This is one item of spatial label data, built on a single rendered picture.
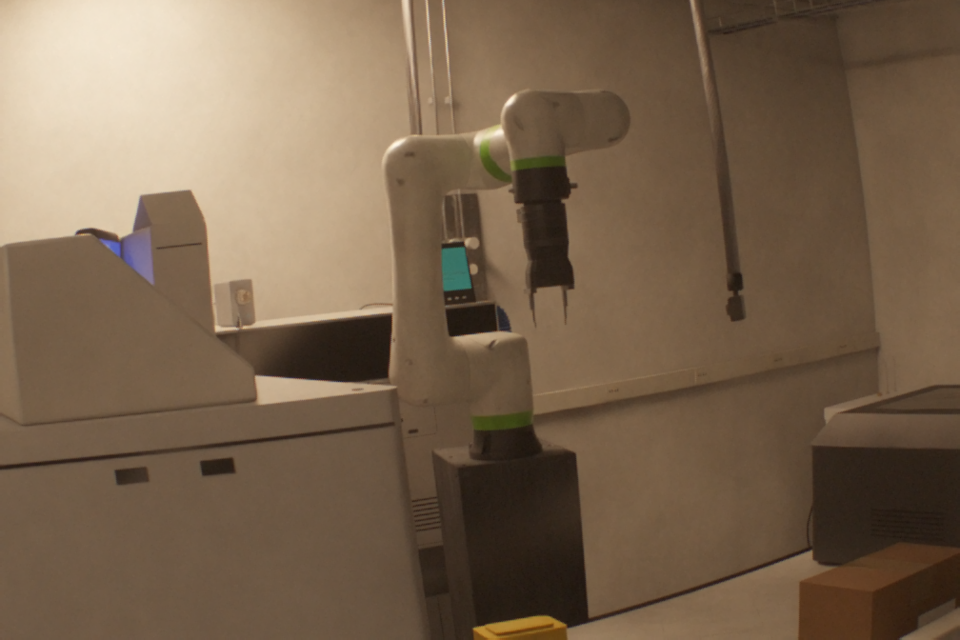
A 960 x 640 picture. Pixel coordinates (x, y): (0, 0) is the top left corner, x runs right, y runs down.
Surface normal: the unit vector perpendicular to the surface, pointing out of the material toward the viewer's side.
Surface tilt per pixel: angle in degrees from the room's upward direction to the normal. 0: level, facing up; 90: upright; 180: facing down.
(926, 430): 57
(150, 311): 90
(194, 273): 90
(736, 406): 90
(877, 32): 90
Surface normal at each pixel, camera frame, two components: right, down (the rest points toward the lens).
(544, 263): 0.21, -0.05
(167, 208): 0.26, -0.79
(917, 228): -0.85, 0.09
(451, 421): 0.52, -0.04
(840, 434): -0.77, -0.46
